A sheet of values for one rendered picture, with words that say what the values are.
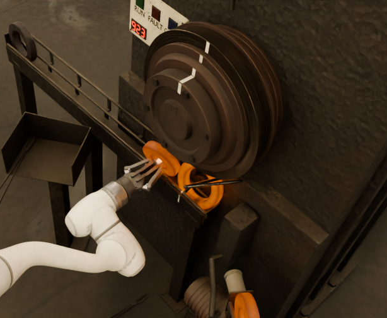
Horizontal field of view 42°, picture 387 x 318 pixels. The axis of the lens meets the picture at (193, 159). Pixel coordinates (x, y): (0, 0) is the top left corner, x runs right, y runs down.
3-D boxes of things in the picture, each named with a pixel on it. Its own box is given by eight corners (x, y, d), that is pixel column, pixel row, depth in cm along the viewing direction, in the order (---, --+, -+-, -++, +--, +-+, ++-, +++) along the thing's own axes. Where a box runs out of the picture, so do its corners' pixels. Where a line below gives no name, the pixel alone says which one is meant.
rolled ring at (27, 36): (27, 34, 214) (34, 31, 216) (4, 16, 223) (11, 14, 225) (33, 70, 227) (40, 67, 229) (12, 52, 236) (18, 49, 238)
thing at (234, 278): (240, 279, 165) (243, 268, 161) (246, 303, 159) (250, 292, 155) (222, 280, 164) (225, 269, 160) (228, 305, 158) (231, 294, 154)
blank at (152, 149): (141, 135, 180) (135, 142, 179) (169, 146, 170) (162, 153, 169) (159, 163, 190) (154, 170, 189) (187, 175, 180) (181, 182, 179)
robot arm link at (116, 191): (117, 216, 167) (130, 206, 170) (116, 200, 160) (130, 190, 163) (99, 200, 170) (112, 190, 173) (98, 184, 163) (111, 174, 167)
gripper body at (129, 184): (112, 190, 173) (132, 176, 177) (129, 205, 169) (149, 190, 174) (111, 176, 167) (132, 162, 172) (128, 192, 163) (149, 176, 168)
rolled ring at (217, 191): (227, 200, 167) (233, 197, 169) (202, 151, 168) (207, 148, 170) (192, 216, 180) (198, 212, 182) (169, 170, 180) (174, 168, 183)
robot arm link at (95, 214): (93, 192, 170) (117, 223, 169) (56, 219, 162) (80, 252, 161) (101, 183, 160) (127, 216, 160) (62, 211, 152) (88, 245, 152)
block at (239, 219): (231, 237, 185) (244, 198, 167) (247, 252, 181) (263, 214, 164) (211, 253, 179) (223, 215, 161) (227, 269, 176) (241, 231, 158)
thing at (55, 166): (42, 219, 245) (24, 111, 191) (94, 231, 244) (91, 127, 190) (24, 254, 231) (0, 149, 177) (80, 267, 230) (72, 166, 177)
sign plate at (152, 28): (133, 28, 178) (135, -18, 164) (183, 67, 167) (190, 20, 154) (128, 30, 177) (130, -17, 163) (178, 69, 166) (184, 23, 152)
